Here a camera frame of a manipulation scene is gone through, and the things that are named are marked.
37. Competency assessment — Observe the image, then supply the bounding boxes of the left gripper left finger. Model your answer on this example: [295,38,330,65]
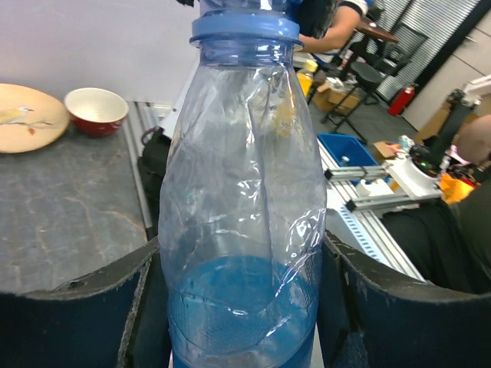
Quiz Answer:
[1,239,171,367]

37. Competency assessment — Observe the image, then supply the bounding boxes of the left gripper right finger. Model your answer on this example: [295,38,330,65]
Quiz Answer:
[318,232,490,367]

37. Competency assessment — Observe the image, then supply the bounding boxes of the clear bottle blue cap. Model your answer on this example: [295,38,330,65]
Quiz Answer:
[158,1,327,367]

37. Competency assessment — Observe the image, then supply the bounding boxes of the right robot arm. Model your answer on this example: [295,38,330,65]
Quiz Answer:
[137,126,171,233]

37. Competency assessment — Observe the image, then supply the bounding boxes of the seated person black clothes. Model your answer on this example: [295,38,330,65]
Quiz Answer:
[379,113,491,296]

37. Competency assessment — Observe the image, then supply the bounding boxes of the blue plastic bin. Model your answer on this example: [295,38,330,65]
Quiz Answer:
[318,133,377,166]

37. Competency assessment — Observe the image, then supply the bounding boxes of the red white bowl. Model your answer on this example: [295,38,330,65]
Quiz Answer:
[64,87,129,137]

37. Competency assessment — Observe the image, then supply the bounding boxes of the red fire extinguisher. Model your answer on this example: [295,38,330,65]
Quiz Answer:
[387,84,416,117]

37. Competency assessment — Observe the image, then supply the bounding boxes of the beige bird plate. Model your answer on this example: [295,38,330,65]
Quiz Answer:
[1,84,70,153]

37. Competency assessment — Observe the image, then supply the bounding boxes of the background person at desk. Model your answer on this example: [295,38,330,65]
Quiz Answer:
[300,0,373,54]

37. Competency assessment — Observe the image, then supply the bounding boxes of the white slotted cable duct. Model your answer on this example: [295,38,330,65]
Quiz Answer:
[338,206,387,263]

